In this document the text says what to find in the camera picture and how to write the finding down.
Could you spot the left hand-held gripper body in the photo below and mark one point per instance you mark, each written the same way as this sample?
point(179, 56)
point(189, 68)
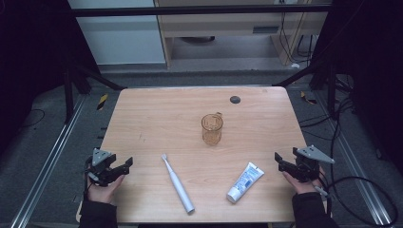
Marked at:
point(100, 172)

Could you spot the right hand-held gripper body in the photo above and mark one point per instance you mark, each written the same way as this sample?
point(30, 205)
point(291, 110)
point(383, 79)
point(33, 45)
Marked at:
point(306, 167)

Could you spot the white blue toothpaste tube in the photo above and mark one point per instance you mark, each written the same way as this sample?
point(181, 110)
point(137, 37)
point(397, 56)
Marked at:
point(244, 183)

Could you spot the white electric toothbrush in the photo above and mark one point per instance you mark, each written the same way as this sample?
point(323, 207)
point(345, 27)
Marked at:
point(179, 188)

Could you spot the amber glass cup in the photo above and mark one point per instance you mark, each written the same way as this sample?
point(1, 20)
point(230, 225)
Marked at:
point(212, 134)

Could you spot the person's right hand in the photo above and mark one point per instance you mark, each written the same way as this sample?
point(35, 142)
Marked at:
point(305, 187)

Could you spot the person's left hand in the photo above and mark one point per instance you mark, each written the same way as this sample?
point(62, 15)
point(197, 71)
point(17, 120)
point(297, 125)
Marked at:
point(103, 193)

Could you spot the yellow black tape strip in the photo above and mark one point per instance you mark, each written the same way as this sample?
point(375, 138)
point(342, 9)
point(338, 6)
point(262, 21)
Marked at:
point(308, 98)
point(102, 102)

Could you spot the black metal stand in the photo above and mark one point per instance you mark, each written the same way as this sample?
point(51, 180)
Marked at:
point(68, 95)
point(331, 91)

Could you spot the dark round table grommet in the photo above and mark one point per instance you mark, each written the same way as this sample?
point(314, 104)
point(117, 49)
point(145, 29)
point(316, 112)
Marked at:
point(235, 99)

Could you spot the small white floor object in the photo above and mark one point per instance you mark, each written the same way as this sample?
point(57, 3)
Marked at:
point(295, 65)

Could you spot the dark curtain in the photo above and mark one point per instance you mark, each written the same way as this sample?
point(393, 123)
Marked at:
point(31, 47)
point(374, 63)

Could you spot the white cabinet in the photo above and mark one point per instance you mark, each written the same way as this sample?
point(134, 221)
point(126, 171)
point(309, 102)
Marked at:
point(120, 38)

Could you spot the light wooden desk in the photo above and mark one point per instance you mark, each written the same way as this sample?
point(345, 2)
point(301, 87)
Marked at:
point(221, 27)

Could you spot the black horizontal bar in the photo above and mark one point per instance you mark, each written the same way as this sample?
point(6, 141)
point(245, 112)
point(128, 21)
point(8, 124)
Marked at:
point(190, 10)

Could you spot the aluminium floor rail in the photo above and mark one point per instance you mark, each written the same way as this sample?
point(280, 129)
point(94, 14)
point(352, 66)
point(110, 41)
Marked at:
point(47, 164)
point(358, 171)

